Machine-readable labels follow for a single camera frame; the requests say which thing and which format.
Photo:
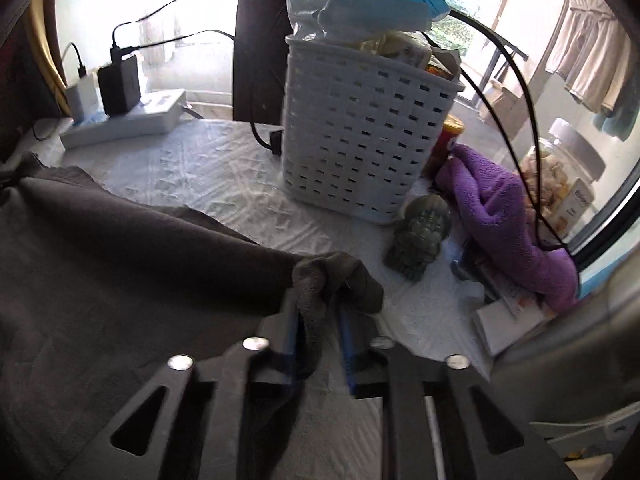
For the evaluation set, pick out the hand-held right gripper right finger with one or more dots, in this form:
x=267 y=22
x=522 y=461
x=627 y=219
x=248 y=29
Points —
x=349 y=355

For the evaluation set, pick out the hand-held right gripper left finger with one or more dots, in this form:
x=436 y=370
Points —
x=292 y=350

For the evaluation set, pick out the dark grey t-shirt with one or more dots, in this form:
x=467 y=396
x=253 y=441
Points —
x=125 y=285

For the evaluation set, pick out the green figurine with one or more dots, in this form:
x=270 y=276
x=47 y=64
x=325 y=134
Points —
x=420 y=240

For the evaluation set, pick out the small white box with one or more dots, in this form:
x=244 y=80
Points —
x=505 y=330

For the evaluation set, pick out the purple cloth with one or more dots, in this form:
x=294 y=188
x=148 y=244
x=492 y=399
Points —
x=490 y=210

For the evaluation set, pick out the white plastic basket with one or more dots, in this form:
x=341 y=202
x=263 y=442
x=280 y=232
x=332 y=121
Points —
x=350 y=135

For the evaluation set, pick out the red can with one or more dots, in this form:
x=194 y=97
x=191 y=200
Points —
x=445 y=142

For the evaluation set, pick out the white power strip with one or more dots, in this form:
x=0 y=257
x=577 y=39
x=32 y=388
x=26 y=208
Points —
x=145 y=117

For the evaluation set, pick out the clear snack jar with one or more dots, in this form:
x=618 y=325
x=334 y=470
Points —
x=570 y=180

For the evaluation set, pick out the yellow snack packet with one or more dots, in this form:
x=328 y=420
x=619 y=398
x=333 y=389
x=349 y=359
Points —
x=395 y=47

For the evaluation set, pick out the blue face mask pack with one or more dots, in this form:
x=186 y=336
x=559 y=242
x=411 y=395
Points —
x=360 y=10

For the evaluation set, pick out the dark hanging garment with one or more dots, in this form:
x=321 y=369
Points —
x=620 y=120

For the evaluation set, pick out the dark curtain with yellow edge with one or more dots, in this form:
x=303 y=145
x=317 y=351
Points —
x=45 y=60

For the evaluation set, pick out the beige hanging shirt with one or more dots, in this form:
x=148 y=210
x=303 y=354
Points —
x=585 y=45

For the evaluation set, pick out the black window post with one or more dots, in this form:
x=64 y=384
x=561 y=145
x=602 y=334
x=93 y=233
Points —
x=265 y=35

